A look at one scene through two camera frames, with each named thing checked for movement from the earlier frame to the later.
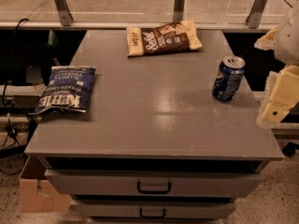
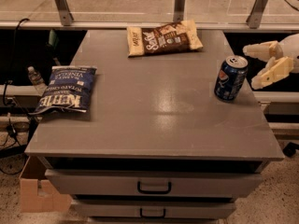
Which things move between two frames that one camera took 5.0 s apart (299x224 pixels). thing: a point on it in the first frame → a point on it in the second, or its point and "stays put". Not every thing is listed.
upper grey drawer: (150, 184) stays put
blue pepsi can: (228, 78) stays put
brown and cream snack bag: (179, 36) stays put
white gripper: (289, 41) → (290, 48)
